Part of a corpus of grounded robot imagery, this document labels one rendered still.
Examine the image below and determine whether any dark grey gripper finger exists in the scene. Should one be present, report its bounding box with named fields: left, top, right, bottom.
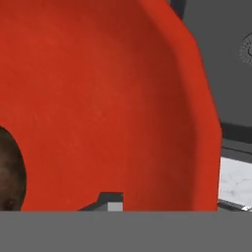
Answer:
left=77, top=191, right=125, bottom=213

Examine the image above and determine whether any red bowl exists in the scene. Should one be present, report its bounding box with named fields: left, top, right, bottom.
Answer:
left=0, top=0, right=223, bottom=213

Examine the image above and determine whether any brown potato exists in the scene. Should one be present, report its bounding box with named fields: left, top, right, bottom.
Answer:
left=0, top=126, right=28, bottom=212

